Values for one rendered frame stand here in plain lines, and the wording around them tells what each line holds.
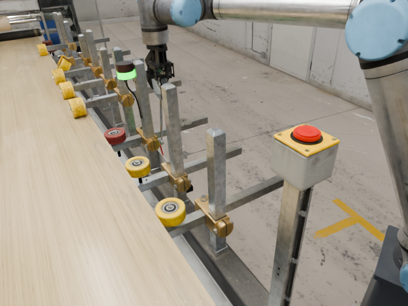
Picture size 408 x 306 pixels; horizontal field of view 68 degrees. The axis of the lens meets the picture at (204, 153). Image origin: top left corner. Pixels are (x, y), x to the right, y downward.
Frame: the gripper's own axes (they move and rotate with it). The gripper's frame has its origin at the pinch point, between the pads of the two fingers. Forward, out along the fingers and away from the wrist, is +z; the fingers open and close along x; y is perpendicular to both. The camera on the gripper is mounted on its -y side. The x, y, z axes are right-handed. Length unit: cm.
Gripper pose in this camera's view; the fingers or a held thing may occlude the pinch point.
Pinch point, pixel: (160, 95)
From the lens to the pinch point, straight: 121.5
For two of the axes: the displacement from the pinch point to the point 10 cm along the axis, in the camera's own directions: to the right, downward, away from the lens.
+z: 0.4, 8.4, 5.4
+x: 8.6, -3.0, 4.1
